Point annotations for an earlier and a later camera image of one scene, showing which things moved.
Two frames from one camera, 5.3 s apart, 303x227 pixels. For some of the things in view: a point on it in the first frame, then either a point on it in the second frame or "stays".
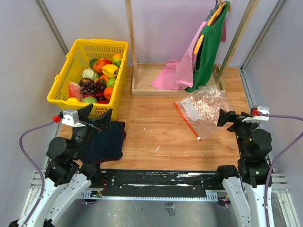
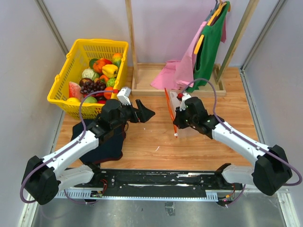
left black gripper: x=104 y=121 → x=143 y=114
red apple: x=102 y=101 stays
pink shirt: x=179 y=74 stays
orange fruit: x=107 y=92 stays
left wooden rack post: x=128 y=3 stays
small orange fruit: x=103 y=76 stays
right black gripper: x=231 y=116 → x=177 y=121
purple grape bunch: x=93 y=88 stays
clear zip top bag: x=201 y=108 → x=174 y=102
